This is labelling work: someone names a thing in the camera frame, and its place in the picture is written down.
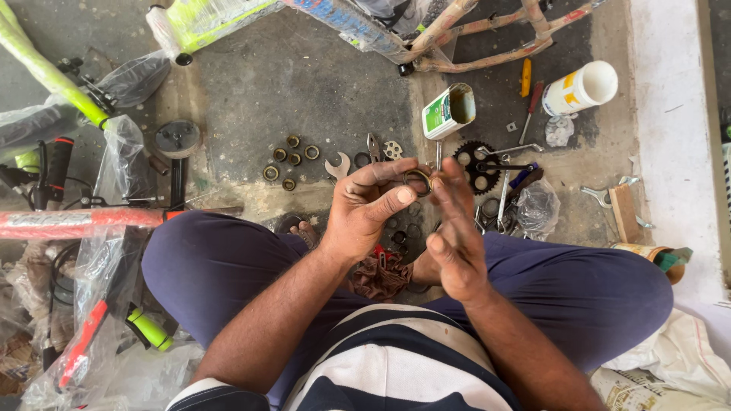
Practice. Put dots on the person's foot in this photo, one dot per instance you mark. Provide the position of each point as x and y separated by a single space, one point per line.
305 233
424 271

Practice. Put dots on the person's left foot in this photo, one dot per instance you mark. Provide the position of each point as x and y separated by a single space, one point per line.
305 233

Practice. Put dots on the reddish brown rag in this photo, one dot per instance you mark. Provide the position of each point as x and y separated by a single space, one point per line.
380 279

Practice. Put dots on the navy blue trousers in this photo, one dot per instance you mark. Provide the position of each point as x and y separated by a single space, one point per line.
571 297

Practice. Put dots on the wrapped beige bicycle frame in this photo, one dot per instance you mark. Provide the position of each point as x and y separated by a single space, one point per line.
485 51

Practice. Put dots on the crumpled clear plastic bag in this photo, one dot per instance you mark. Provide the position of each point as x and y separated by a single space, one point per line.
537 208

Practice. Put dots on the silver open-end spanner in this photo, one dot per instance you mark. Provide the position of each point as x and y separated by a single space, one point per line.
338 166

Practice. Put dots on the white plastic jar yellow label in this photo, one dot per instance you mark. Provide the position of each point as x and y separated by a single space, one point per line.
571 91

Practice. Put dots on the clear plastic wrapping sheet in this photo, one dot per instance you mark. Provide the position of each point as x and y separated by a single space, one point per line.
114 165

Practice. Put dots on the small clear bag of parts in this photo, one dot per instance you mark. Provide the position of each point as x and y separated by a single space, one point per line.
558 131

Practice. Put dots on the white woven sack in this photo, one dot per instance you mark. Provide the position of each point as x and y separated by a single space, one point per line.
679 354

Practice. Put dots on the wrapped neon yellow frame part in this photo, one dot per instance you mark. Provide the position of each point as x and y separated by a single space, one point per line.
211 20

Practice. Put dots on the wrapped blue bicycle frame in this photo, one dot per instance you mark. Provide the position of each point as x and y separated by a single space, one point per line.
354 25

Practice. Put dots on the cluster of brass bearing cups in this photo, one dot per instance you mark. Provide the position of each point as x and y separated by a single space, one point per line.
291 162

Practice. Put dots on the wrapped red bicycle frame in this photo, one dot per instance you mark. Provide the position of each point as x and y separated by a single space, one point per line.
74 221

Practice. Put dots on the silver double-end spanner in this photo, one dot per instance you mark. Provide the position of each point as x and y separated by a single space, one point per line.
597 197

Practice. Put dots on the grey pliers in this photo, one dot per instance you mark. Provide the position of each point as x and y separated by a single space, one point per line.
373 147

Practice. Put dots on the person's right foot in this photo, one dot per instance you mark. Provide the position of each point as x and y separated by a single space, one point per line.
424 271

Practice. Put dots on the flat multi-hole bicycle spanner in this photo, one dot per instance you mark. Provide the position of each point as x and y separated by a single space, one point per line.
392 150

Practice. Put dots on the newspaper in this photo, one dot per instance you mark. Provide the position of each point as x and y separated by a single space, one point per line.
634 394

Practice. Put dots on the heap of wrenches and rings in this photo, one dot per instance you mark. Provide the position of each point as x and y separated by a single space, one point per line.
488 214

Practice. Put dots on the black brake assembly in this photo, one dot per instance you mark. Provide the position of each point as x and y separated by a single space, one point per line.
91 85

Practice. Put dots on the red bicycle fork in plastic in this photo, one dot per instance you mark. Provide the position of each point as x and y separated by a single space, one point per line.
83 342

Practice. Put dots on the round black metal disc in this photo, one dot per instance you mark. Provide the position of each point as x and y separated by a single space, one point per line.
178 139

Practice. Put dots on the navy and white striped shirt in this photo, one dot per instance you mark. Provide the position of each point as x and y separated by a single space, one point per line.
394 371

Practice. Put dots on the neon yellow bicycle frame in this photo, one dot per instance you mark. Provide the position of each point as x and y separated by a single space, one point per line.
48 74

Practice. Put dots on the yellow tin with green cloth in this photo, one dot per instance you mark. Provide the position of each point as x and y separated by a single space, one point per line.
657 257

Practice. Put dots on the person's right hand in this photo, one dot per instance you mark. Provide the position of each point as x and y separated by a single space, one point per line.
463 251

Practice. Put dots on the wooden block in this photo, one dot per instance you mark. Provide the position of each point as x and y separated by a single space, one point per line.
624 214

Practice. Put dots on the person's left hand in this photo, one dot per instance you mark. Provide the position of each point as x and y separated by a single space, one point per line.
357 214

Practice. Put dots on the green and white grease tin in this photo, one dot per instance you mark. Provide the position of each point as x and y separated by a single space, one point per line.
442 114

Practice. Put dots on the thin metal rod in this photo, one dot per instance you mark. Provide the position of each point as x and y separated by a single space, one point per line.
439 154

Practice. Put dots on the heap of black metal rings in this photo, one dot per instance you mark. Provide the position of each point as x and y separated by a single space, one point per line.
405 231

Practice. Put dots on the long silver combination wrench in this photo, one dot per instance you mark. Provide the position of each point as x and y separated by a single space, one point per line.
503 200

